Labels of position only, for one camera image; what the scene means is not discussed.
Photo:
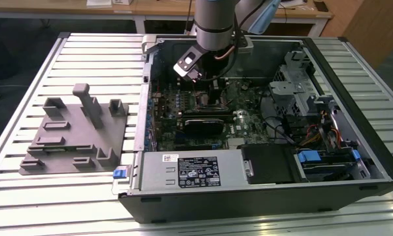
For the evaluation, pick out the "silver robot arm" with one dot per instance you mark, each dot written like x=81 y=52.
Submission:
x=212 y=24

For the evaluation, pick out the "green RAM stick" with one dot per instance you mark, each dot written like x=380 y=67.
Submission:
x=210 y=118

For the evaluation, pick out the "black graphics card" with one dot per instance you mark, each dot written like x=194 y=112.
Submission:
x=203 y=126

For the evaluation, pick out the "green motherboard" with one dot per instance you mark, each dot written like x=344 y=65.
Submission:
x=248 y=123

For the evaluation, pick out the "silver chipset heatsink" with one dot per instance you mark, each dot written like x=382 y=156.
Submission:
x=236 y=143

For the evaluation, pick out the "silver drive cage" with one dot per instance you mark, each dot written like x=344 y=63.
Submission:
x=286 y=89

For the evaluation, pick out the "black plastic shroud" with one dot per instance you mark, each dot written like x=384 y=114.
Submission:
x=268 y=164

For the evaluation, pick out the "silver power supply unit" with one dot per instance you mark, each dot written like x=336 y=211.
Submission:
x=158 y=172

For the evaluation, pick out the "blue disk carrier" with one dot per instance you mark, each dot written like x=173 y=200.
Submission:
x=310 y=156

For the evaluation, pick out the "blue plastic case latch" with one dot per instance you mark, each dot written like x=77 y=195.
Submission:
x=119 y=173

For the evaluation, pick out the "grey parts rack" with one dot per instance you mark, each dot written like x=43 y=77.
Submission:
x=75 y=118

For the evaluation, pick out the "small white box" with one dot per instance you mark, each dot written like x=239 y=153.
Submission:
x=123 y=2

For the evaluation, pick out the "black open PC case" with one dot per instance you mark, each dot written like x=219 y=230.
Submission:
x=216 y=209

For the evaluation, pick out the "blue plastic bay latch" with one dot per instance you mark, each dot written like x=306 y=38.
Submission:
x=355 y=155

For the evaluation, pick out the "white paper sheet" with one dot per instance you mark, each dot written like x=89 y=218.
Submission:
x=98 y=2

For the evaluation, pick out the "wooden cabinet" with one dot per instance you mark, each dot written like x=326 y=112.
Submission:
x=374 y=24

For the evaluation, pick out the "grey disk bay frame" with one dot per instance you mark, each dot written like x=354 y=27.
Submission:
x=344 y=123

